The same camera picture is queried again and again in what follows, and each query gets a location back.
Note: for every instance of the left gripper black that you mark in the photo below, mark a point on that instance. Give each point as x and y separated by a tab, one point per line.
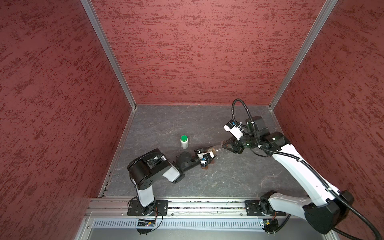
197	151

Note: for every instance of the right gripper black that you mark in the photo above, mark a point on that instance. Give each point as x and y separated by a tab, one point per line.
235	144

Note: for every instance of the white bottle green cap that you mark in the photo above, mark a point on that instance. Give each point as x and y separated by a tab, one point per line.
184	142

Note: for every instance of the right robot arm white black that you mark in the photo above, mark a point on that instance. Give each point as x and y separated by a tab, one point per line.
322	208

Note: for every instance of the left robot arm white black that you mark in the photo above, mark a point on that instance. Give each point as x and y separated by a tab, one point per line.
145	170

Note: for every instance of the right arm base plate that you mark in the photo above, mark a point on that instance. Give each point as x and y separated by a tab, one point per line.
253	209

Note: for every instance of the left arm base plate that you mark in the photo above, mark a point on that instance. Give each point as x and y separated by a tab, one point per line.
158	207

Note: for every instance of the aluminium frame rail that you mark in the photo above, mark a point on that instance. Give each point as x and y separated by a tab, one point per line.
177	208

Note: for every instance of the white slotted cable duct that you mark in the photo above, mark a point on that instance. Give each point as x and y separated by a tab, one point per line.
253	225

